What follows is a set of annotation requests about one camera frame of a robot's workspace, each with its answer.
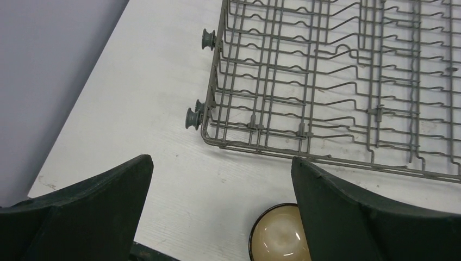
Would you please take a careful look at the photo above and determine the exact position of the black table frame rail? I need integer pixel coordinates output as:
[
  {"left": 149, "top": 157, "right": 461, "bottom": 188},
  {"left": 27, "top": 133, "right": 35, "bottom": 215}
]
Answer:
[{"left": 128, "top": 241, "right": 178, "bottom": 261}]

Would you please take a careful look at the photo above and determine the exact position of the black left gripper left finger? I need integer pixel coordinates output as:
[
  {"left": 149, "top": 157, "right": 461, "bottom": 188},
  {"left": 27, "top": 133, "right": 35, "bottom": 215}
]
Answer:
[{"left": 1, "top": 154, "right": 154, "bottom": 260}]

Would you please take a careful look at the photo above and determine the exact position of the dark patterned cream bowl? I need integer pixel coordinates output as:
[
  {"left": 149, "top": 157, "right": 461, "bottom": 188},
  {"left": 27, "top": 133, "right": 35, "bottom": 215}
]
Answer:
[{"left": 248, "top": 203, "right": 312, "bottom": 260}]

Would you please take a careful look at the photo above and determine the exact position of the grey wire dish rack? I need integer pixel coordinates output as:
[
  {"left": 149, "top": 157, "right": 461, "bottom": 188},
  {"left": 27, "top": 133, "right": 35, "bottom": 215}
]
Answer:
[{"left": 185, "top": 1, "right": 460, "bottom": 183}]

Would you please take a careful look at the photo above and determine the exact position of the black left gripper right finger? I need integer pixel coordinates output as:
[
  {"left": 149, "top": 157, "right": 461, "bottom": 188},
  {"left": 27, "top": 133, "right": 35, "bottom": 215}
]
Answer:
[{"left": 291, "top": 157, "right": 460, "bottom": 260}]

